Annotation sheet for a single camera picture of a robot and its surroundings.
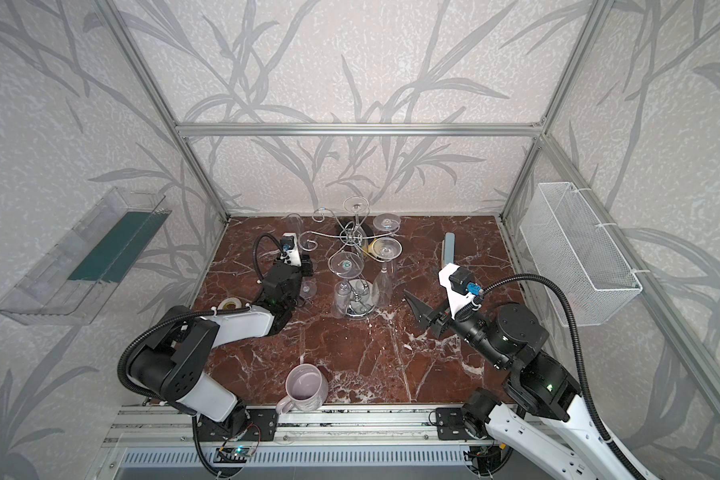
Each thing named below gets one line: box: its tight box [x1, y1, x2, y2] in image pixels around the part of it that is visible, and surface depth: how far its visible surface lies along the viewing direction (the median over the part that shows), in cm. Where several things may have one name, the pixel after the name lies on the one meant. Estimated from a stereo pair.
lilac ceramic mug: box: [276, 363, 329, 415], surface depth 77 cm
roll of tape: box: [217, 297, 242, 310], surface depth 98 cm
